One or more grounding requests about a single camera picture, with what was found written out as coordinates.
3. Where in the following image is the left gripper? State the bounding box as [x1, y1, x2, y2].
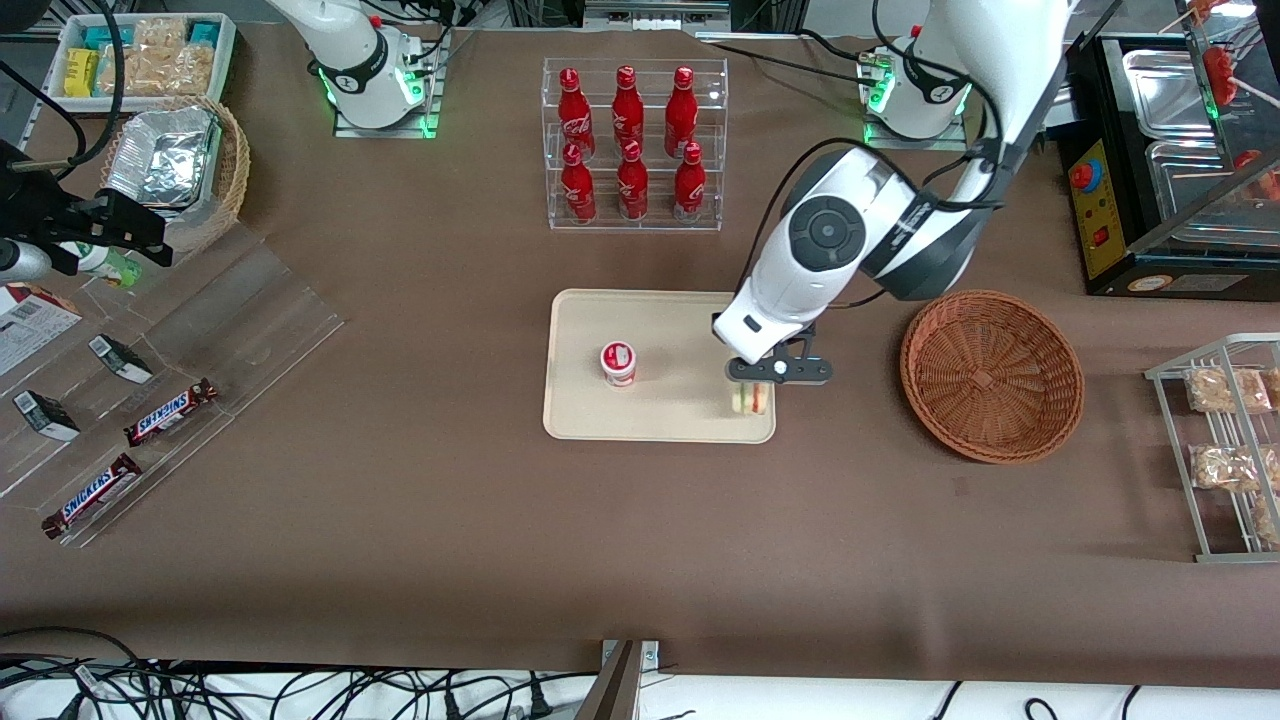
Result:
[712, 292, 817, 366]

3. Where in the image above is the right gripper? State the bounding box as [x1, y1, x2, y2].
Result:
[0, 140, 173, 278]

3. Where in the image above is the aluminium foil tray stack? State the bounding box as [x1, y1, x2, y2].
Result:
[105, 107, 223, 211]

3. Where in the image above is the cream plastic tray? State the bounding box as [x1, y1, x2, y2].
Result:
[542, 289, 777, 444]

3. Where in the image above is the tan wicker basket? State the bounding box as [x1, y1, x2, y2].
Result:
[98, 95, 251, 256]

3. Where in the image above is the brown round wicker basket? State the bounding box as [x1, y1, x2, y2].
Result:
[899, 290, 1086, 465]

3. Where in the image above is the green white-capped bottle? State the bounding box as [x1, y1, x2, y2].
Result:
[58, 240, 143, 289]

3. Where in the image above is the white red barcode carton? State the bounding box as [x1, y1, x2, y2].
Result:
[0, 283, 84, 378]

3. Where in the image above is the small black box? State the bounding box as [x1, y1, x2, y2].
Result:
[12, 390, 81, 442]
[88, 334, 155, 385]

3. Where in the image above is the red cola bottle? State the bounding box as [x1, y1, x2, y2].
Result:
[673, 141, 707, 223]
[557, 67, 593, 161]
[560, 142, 598, 224]
[612, 65, 646, 151]
[616, 140, 650, 221]
[664, 66, 698, 158]

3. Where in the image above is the yellow snack pack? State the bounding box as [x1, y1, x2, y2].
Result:
[63, 48, 101, 98]

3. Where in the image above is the clear acrylic step display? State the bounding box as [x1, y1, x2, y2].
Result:
[0, 220, 347, 549]

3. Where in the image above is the Snickers chocolate bar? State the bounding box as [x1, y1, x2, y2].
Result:
[41, 453, 144, 541]
[122, 378, 220, 448]

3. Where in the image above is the clear cracker bag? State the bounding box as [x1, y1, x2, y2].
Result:
[100, 45, 216, 98]
[130, 18, 191, 51]

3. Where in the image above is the clear acrylic bottle rack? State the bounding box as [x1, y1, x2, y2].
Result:
[542, 57, 730, 233]

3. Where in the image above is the white plastic snack bin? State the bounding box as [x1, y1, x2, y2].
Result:
[45, 12, 238, 101]

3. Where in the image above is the black food warmer appliance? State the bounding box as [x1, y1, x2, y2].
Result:
[1058, 30, 1280, 299]

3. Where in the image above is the glass warmer lid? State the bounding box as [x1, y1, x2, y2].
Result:
[1130, 0, 1280, 256]

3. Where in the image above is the steel warmer pan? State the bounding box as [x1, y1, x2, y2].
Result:
[1122, 48, 1216, 141]
[1145, 140, 1271, 246]

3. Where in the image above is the red sausage skewer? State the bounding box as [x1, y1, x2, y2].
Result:
[1160, 0, 1229, 31]
[1203, 45, 1280, 109]

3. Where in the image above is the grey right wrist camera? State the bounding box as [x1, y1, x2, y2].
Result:
[0, 238, 53, 284]

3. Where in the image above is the black cable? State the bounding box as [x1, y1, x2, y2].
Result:
[0, 626, 161, 720]
[55, 0, 128, 171]
[695, 35, 883, 93]

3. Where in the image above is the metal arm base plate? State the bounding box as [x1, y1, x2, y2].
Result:
[333, 30, 451, 139]
[860, 45, 973, 152]

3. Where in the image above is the metal table bracket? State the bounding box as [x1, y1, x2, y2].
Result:
[575, 640, 661, 720]

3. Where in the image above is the grey metal wire rack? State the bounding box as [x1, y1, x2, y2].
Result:
[1144, 333, 1280, 564]

